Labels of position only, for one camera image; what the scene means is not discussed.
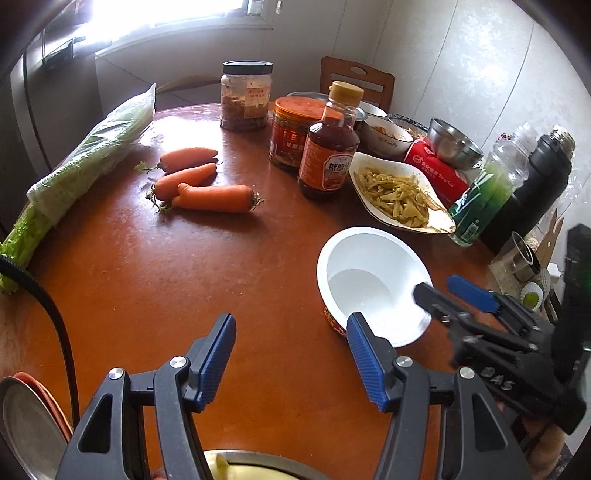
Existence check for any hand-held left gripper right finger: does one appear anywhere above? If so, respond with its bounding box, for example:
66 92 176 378
346 312 518 480

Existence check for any white paper bowl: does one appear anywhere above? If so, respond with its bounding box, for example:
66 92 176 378
316 226 435 349

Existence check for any small metal cup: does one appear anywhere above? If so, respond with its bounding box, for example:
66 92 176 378
509 231 542 283

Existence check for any window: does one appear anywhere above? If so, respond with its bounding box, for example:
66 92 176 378
76 0 284 51

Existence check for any red sauce jar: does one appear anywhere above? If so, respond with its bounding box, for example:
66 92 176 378
269 96 329 175

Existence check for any person's right hand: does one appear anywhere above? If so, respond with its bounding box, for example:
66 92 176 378
521 412 568 480

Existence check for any round metal plate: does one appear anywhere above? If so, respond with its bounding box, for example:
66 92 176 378
0 376 69 480

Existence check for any wooden utensil holder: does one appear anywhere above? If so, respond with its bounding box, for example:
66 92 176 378
537 210 565 275

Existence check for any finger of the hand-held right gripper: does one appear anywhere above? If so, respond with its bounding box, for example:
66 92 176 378
412 281 571 418
446 274 557 335

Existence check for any white ceramic bowl with food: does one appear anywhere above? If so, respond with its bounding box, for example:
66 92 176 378
359 115 415 157

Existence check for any red tissue box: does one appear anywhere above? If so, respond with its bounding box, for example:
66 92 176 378
403 137 472 209

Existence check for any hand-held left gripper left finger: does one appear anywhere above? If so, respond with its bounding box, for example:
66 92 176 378
55 313 238 480

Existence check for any carrot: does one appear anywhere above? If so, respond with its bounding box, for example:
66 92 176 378
157 183 265 214
146 162 218 202
135 147 219 174

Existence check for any celery bunch in plastic bag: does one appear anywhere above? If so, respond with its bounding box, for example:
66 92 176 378
0 83 156 296

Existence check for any clear jar with black lid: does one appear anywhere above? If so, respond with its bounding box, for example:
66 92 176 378
219 60 274 132

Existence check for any white paper cup liner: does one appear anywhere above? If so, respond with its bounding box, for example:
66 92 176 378
519 281 551 311

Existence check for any white plate of pickled vegetables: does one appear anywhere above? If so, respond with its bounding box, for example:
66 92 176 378
349 152 458 236

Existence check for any dark vinegar bottle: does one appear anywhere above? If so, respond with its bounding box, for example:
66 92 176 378
297 81 365 201

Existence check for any clear plastic bottle green label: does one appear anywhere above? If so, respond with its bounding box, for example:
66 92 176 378
448 122 539 247

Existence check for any patterned ceramic plate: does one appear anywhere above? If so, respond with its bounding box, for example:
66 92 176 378
387 113 431 140

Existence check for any black braided cable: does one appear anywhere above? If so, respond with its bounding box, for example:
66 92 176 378
0 254 80 428

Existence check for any black thermos flask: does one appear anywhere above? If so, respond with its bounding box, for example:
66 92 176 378
477 124 577 256

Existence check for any grey refrigerator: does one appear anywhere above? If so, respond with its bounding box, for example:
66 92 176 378
0 25 105 195

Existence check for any small metal bowl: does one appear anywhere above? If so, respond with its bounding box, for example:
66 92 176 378
427 117 484 170

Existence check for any wooden chair with handle hole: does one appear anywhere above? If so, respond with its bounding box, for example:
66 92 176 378
320 56 396 114

